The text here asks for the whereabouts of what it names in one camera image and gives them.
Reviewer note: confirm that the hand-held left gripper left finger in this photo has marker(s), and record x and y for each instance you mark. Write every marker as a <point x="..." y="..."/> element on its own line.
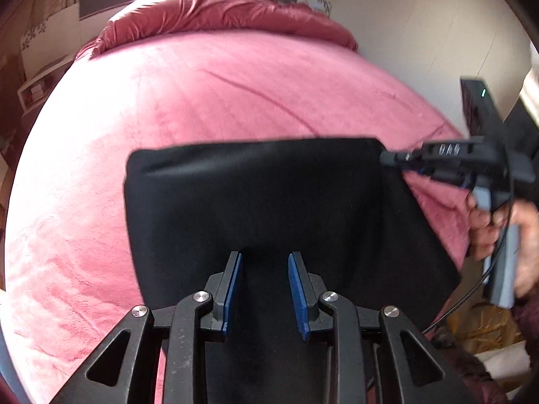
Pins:
<point x="233" y="294"/>

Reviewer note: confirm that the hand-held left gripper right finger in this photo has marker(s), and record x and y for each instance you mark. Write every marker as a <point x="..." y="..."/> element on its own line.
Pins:
<point x="297" y="294"/>

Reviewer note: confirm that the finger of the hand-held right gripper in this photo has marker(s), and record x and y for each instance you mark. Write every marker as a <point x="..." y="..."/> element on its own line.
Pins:
<point x="400" y="158"/>

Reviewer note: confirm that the black pants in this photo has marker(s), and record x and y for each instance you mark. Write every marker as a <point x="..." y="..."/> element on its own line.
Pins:
<point x="273" y="202"/>

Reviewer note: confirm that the person's right hand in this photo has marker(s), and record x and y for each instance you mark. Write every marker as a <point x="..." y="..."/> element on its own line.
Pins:
<point x="482" y="231"/>

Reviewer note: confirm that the white floral panel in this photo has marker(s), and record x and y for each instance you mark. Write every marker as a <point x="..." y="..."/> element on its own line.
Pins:
<point x="320" y="4"/>
<point x="38" y="33"/>

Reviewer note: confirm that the person's dark red clothing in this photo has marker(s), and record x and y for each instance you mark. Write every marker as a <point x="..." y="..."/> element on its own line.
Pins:
<point x="463" y="376"/>

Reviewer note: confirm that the pink blanket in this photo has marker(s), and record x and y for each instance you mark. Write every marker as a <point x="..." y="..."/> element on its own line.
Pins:
<point x="210" y="92"/>

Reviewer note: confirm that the red duvet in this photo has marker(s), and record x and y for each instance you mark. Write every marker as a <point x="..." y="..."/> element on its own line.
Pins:
<point x="236" y="8"/>

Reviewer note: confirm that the white bedside shelf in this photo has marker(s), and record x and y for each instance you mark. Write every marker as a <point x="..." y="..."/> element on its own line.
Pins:
<point x="38" y="88"/>

